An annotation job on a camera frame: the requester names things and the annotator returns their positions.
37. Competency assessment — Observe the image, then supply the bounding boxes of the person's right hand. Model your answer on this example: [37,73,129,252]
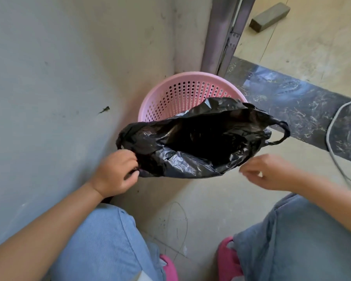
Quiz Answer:
[239,154,299,192]

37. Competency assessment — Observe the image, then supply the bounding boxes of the pink plastic waste basket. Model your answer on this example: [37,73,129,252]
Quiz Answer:
[137,71,248,123]

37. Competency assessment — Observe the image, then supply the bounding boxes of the black plastic garbage bag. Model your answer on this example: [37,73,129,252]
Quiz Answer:
[116,97,291,179]

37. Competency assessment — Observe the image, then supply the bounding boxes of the person's left hand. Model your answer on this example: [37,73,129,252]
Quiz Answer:
[94,149,140,199]

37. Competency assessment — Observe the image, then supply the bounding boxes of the person's right forearm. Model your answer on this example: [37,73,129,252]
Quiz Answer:
[291,169,351,242]

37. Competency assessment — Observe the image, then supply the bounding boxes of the white cable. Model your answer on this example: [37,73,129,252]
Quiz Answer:
[326,96,351,187]

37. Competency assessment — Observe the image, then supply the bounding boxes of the light blue jeans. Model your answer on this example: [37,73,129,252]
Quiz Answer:
[48,193,351,281]

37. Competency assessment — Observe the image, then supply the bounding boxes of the person's left forearm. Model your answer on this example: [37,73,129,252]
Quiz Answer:
[0,183,106,281]

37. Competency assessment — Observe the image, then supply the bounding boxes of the grey brick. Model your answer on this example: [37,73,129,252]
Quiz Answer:
[249,2,291,33]

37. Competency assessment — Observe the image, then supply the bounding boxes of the pink slipper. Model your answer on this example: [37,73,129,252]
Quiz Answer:
[159,254,179,281]
[216,237,244,281]

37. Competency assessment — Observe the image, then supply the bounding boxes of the metal door hinge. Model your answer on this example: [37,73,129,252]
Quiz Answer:
[227,32,240,49]

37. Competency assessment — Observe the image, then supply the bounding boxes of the grey metal door frame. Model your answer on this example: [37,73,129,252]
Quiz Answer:
[201,0,257,77]

